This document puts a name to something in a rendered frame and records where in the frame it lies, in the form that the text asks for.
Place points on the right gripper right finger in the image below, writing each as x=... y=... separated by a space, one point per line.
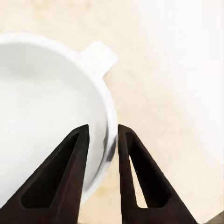
x=164 y=206

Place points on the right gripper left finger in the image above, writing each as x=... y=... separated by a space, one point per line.
x=53 y=193

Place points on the countertop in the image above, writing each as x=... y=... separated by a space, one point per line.
x=212 y=13
x=168 y=86

